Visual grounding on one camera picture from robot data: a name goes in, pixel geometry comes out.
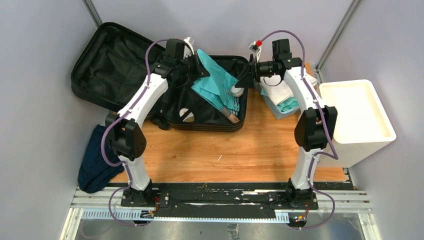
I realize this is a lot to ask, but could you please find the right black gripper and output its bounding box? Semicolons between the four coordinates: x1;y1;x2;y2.
235;54;279;89

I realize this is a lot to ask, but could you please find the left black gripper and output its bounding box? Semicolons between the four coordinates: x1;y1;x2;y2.
176;51;210;81

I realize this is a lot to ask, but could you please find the clear round plastic jar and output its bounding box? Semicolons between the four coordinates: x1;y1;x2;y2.
231;85;245;98

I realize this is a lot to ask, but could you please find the teal garment with logo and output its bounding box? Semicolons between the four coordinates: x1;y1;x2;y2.
191;49;241;116

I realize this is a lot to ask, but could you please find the white garment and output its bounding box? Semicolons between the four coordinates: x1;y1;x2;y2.
260;75;299;106

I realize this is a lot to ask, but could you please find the light blue plastic basket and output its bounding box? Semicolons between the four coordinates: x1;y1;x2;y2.
255;75;300;120

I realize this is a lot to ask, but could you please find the white egg-shaped bottle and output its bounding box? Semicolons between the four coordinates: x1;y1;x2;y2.
179;108;195;123

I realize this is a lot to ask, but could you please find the black ribbed hard-shell suitcase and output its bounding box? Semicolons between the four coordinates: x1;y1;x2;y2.
70;22;248;133

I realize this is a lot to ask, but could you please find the white three-drawer storage unit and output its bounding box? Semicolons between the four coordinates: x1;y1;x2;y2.
317;79;397;168

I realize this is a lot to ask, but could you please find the light teal garment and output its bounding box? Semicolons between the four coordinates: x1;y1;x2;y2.
259;86;299;116

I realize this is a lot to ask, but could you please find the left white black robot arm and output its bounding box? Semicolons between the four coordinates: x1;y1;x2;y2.
100;36;208;207

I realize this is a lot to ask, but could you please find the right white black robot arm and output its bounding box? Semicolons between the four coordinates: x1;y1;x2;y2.
231;39;338;209

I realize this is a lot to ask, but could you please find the dark blue cloth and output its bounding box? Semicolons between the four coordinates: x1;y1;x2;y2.
77;124;124;194

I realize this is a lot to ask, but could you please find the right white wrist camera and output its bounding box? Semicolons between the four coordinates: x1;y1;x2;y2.
248;40;263;62

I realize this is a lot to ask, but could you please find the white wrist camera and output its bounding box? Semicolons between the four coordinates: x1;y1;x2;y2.
248;40;263;62
183;36;196;59

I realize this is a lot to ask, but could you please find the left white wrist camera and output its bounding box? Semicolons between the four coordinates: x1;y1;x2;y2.
183;36;196;59

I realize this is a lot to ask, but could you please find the right aluminium frame post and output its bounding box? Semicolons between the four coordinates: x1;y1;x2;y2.
315;0;363;73

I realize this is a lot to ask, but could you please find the aluminium frame post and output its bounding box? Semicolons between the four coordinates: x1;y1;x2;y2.
82;0;103;28
315;0;363;73

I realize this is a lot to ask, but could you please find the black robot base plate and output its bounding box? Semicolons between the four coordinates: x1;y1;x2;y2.
120;181;355;221

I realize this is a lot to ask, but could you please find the left aluminium frame post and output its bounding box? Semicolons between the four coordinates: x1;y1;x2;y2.
82;0;103;28

